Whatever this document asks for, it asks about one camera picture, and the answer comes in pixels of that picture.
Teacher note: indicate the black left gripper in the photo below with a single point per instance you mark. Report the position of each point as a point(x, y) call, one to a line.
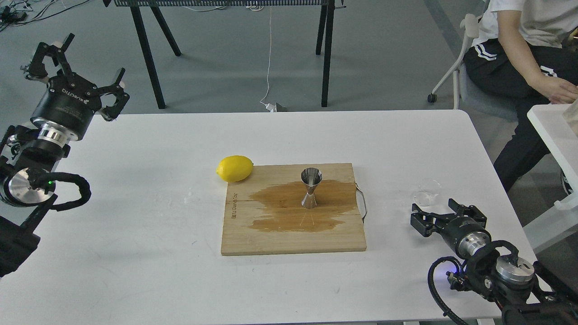
point(63, 106)

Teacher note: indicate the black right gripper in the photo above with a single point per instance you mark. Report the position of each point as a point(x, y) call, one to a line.
point(465, 234)

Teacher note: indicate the clear glass measuring cup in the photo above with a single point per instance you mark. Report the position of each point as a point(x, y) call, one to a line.
point(427, 191)

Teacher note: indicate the steel double jigger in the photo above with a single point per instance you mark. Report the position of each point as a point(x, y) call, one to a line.
point(311, 178)

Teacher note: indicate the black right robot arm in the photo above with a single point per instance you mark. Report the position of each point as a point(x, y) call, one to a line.
point(526, 293)

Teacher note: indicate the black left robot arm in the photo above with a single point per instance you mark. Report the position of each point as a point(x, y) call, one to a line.
point(28, 177)

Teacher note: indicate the white office chair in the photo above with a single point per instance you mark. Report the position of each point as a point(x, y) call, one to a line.
point(464, 91)

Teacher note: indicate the wooden cutting board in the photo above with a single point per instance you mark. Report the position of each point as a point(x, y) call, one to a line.
point(263, 214)

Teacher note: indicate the yellow lemon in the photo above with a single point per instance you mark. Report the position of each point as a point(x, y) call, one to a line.
point(234, 168)

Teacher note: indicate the seated person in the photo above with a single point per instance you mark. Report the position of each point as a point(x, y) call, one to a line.
point(519, 55)

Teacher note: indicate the black metal table frame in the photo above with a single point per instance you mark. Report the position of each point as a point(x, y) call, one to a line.
point(230, 42)

